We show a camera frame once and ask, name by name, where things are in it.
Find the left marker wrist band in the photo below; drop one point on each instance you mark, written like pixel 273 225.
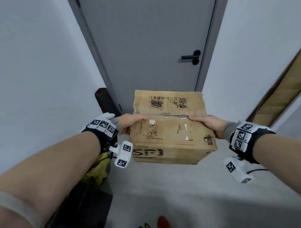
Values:
pixel 103 129

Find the dark brown post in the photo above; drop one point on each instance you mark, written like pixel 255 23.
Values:
pixel 104 101

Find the person's left hand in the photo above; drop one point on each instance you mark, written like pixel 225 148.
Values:
pixel 127 122

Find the taped brown cardboard box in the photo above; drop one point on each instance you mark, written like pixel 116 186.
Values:
pixel 169 131

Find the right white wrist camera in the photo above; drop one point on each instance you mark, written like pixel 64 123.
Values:
pixel 236 169

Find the grey door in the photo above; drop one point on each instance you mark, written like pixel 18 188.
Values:
pixel 141 47

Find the person's right hand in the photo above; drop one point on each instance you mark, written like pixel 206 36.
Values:
pixel 214 123

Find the marker wrist band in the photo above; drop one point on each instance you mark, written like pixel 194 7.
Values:
pixel 103 129
pixel 249 138

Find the yellow bag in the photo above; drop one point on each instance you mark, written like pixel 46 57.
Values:
pixel 98 171

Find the flat brown cardboard sheet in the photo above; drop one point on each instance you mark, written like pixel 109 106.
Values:
pixel 279 98

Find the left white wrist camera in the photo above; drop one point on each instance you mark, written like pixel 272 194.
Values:
pixel 123 153

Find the red shoe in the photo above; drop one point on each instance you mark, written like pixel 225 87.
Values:
pixel 164 222

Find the person's right forearm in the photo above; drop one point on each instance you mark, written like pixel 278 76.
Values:
pixel 279 157

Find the black bag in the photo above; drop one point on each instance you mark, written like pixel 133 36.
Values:
pixel 89 206

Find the person's left forearm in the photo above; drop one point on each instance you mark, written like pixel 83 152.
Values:
pixel 47 173

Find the right marker wrist band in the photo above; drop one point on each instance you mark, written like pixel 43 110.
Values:
pixel 249 138

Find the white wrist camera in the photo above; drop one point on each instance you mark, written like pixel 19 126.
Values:
pixel 236 169
pixel 123 153

